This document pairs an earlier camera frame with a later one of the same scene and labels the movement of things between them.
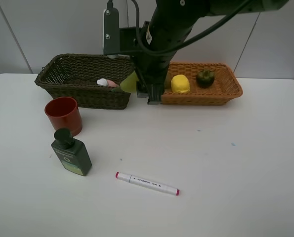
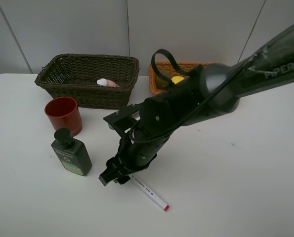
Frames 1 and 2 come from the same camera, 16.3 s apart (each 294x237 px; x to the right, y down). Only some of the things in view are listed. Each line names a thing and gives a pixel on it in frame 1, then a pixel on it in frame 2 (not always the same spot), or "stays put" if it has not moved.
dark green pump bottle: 72,153 stays put
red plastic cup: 63,112 stays put
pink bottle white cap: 107,83 stays put
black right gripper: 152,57 -> 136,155
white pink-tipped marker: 147,182 -> 149,192
